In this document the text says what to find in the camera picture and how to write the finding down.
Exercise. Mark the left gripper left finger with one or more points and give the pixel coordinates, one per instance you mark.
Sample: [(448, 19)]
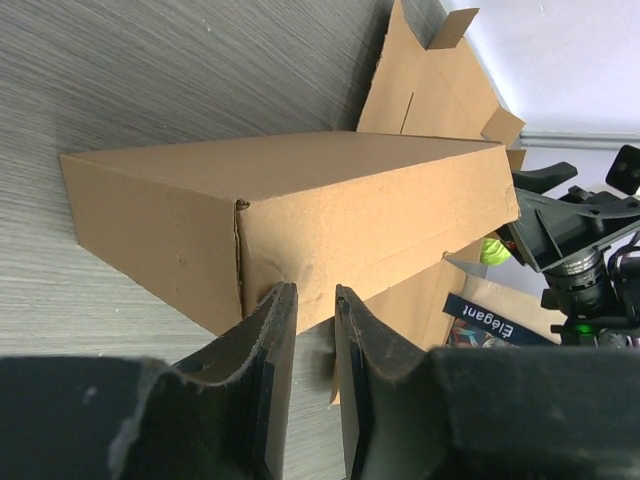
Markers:
[(220, 413)]

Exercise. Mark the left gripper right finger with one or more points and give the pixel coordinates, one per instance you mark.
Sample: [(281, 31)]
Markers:
[(454, 413)]

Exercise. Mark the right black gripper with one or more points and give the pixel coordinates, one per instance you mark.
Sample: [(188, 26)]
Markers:
[(550, 232)]

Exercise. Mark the brown cardboard box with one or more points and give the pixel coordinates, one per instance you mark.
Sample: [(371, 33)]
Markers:
[(210, 227), (440, 100)]

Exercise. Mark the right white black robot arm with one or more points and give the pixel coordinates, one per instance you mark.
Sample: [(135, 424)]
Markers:
[(598, 295)]

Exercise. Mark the green toy cabbage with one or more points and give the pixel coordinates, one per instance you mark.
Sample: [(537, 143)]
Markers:
[(493, 252)]

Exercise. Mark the beige tote bag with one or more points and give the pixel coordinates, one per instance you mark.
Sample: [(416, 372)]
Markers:
[(489, 315)]

